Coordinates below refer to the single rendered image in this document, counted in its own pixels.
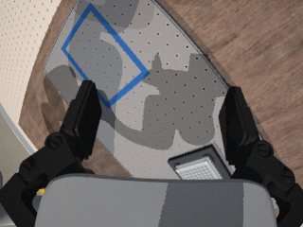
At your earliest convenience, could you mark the blue tape outline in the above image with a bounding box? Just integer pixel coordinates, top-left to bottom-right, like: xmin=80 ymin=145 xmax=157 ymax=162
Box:
xmin=61 ymin=3 xmax=150 ymax=109

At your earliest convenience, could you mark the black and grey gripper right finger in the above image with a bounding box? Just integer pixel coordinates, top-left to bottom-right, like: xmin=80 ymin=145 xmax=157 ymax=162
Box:
xmin=219 ymin=86 xmax=303 ymax=227

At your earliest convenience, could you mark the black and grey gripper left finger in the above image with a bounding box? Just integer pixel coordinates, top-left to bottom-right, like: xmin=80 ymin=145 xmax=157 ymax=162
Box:
xmin=0 ymin=80 xmax=102 ymax=227

